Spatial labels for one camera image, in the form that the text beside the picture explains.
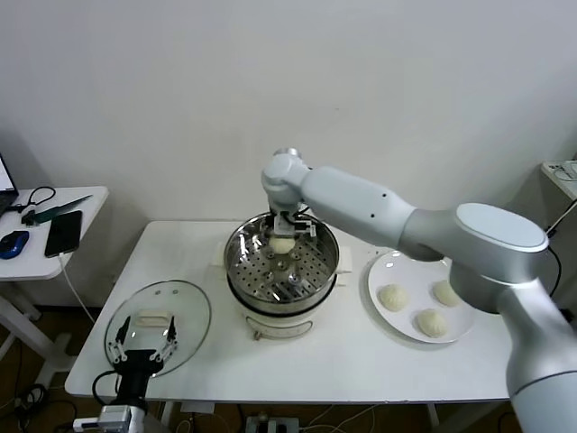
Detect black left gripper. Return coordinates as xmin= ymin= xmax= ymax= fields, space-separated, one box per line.
xmin=107 ymin=315 xmax=179 ymax=401

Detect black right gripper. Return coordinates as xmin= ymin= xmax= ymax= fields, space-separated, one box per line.
xmin=269 ymin=207 xmax=299 ymax=239

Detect white steamed baozi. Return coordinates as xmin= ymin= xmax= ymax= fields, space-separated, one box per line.
xmin=414 ymin=309 xmax=450 ymax=339
xmin=269 ymin=237 xmax=297 ymax=255
xmin=432 ymin=279 xmax=463 ymax=308
xmin=377 ymin=283 xmax=410 ymax=313

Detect glass lid with white handle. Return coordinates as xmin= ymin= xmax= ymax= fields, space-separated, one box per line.
xmin=104 ymin=279 xmax=213 ymax=378

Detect stainless steel steamer basket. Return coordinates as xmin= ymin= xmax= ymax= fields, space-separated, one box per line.
xmin=211 ymin=209 xmax=355 ymax=315

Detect white round plate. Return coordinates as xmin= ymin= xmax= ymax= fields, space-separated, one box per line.
xmin=367 ymin=250 xmax=477 ymax=346

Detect black smartphone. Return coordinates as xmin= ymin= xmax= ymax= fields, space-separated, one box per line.
xmin=43 ymin=209 xmax=84 ymax=259

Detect grey floor power strip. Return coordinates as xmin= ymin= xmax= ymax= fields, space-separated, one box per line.
xmin=245 ymin=414 xmax=301 ymax=433

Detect white side table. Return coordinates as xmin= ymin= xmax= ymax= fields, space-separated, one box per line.
xmin=0 ymin=186 xmax=110 ymax=389

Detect green circuit board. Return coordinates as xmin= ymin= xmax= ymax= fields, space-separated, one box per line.
xmin=22 ymin=194 xmax=94 ymax=226

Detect blue computer mouse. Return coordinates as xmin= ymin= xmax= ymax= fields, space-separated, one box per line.
xmin=0 ymin=230 xmax=30 ymax=261

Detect black laptop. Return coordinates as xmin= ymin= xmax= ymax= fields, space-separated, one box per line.
xmin=0 ymin=152 xmax=20 ymax=217

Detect white shelf with clutter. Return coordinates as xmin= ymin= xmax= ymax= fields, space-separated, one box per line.
xmin=540 ymin=160 xmax=577 ymax=202

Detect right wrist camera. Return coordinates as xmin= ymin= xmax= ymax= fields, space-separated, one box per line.
xmin=292 ymin=218 xmax=317 ymax=239

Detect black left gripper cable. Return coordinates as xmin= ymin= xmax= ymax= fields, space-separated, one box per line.
xmin=92 ymin=369 xmax=119 ymax=407

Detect black floor cable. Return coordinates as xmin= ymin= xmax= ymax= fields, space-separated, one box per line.
xmin=13 ymin=382 xmax=78 ymax=433

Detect white charging cable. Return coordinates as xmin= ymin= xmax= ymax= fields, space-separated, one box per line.
xmin=57 ymin=252 xmax=96 ymax=324

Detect black looped cable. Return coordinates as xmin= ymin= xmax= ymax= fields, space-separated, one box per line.
xmin=11 ymin=186 xmax=58 ymax=216

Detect black wall cable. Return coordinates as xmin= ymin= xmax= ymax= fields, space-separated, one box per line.
xmin=545 ymin=209 xmax=570 ymax=312

